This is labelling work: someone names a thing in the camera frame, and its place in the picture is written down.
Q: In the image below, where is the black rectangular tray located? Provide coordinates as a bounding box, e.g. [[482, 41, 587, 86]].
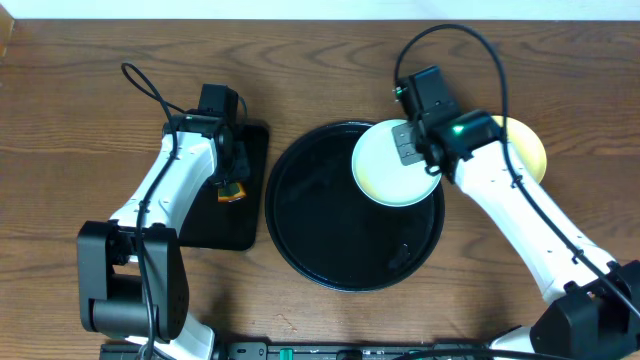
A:
[[179, 125, 269, 251]]

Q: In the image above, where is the orange green sponge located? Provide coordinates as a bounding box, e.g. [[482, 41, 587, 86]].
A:
[[217, 182, 246, 203]]

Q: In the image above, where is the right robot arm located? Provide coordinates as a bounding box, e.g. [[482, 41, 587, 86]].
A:
[[391, 111, 639, 359]]

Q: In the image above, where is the light blue plate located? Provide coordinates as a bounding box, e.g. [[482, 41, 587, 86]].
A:
[[351, 119, 441, 207]]

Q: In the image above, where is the yellow plate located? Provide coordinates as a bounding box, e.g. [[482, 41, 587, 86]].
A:
[[507, 117, 547, 183]]

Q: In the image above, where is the round black tray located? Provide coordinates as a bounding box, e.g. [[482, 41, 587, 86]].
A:
[[265, 121, 445, 292]]

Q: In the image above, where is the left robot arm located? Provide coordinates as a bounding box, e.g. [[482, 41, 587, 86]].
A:
[[77, 114, 249, 359]]

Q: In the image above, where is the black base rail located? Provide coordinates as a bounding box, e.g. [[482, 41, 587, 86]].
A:
[[98, 340, 501, 360]]

